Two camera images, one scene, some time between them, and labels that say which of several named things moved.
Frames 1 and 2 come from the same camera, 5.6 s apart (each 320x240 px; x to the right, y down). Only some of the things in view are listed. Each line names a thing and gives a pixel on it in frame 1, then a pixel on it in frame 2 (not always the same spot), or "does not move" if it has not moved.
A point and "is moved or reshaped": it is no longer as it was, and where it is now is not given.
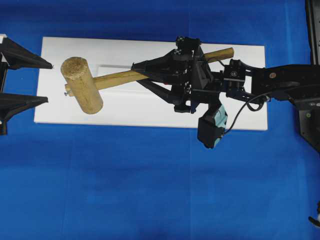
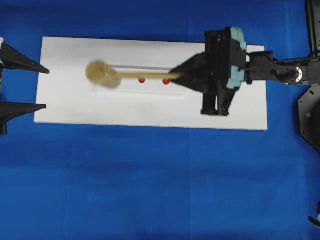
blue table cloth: x=79 y=181 does not move
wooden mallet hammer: x=84 y=87 is moved or reshaped
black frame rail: x=312 y=7 does not move
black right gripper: x=187 y=64 -> x=220 y=70
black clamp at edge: x=316 y=221 does not move
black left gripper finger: x=10 y=104 -> x=10 y=110
